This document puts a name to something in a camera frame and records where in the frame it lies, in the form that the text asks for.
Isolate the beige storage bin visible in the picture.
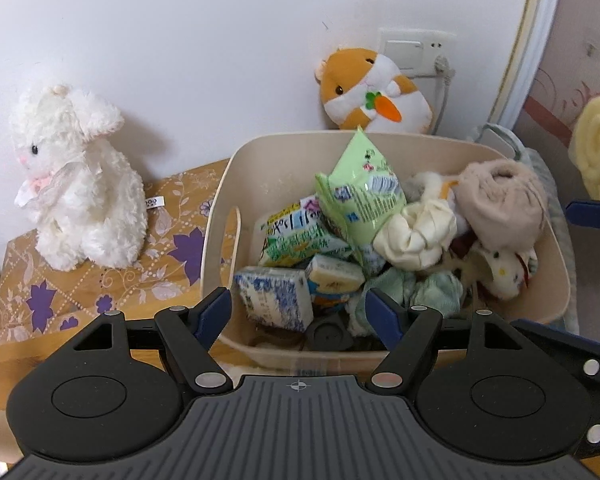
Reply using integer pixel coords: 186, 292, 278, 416
200, 130, 578, 376

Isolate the white door frame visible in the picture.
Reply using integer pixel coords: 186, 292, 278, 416
495, 0, 568, 133

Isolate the white phone stand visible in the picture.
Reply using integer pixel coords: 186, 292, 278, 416
474, 122, 516, 158

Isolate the green white cartoon snack packet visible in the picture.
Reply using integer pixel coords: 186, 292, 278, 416
257, 197, 353, 268

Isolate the cream scrunchie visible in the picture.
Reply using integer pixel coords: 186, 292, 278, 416
372, 200, 458, 271

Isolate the white wall socket plate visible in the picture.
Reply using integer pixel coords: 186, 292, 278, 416
377, 27, 458, 78

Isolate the pale green fuzzy cloth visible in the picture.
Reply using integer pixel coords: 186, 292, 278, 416
347, 267, 465, 338

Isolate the light green snack packet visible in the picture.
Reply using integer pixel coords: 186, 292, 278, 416
315, 127, 408, 266

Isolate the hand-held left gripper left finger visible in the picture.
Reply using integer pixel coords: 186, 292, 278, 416
55, 287, 233, 393

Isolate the blue white tissue pack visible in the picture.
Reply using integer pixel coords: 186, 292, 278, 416
234, 266, 315, 332

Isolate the orange hamster plush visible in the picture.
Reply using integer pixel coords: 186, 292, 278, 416
314, 46, 433, 135

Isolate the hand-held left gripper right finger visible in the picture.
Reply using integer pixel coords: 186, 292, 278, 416
365, 287, 541, 393

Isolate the white plush rabbit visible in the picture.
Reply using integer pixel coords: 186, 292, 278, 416
7, 85, 163, 271

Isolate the white plush cat toy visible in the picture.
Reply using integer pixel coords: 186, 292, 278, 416
467, 245, 538, 302

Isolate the white plug with cable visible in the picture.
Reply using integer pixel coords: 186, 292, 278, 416
432, 55, 456, 133

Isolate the fluffy taupe scrunchie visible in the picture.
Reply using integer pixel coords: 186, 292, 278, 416
455, 159, 546, 261

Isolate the brown floral cloth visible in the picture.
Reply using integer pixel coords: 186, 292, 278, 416
0, 157, 231, 348

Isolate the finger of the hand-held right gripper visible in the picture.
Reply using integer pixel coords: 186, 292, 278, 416
567, 201, 600, 231
512, 319, 600, 458

